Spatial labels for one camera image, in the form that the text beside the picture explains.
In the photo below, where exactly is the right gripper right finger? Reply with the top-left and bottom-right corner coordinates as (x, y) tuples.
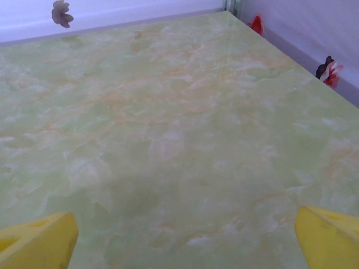
(294, 205), (359, 269)

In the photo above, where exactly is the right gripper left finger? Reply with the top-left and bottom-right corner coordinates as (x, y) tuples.
(0, 211), (79, 269)

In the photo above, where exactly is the aluminium corner post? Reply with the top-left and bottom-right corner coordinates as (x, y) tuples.
(223, 0), (247, 19)

